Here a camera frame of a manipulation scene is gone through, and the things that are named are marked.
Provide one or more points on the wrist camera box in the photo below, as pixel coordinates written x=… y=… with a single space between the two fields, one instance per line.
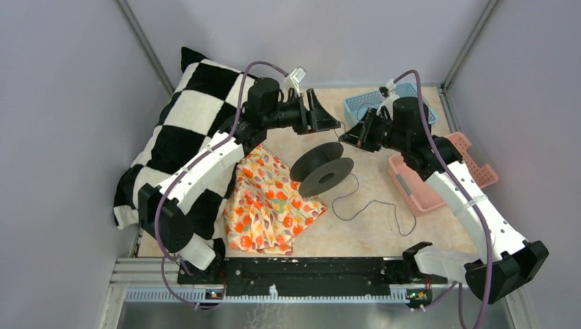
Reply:
x=389 y=95
x=293 y=79

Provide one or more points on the blue plastic basket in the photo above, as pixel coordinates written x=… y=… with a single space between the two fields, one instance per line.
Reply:
x=355 y=106

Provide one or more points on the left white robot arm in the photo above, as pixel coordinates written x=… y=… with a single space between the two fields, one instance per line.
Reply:
x=165 y=209

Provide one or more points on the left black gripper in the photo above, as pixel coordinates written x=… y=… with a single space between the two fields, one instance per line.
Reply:
x=320 y=119

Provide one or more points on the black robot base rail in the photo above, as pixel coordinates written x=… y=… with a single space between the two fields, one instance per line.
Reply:
x=304 y=277

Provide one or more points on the black white checkered pillow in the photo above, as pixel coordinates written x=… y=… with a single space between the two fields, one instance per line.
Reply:
x=205 y=97

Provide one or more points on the dark grey cable spool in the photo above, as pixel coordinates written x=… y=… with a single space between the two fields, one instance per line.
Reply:
x=321 y=169

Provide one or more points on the white slotted cable duct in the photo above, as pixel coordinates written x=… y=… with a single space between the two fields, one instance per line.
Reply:
x=215 y=296

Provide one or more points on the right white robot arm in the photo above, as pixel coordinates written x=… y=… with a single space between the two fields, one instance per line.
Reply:
x=504 y=259

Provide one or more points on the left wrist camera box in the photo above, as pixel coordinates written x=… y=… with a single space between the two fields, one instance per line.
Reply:
x=293 y=79

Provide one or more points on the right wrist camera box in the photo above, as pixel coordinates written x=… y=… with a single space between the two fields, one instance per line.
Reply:
x=389 y=95

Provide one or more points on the floral orange cloth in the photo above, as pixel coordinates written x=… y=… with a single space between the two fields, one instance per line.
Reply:
x=266 y=213

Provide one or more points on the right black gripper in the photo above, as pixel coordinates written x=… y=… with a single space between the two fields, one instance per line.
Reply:
x=361 y=139

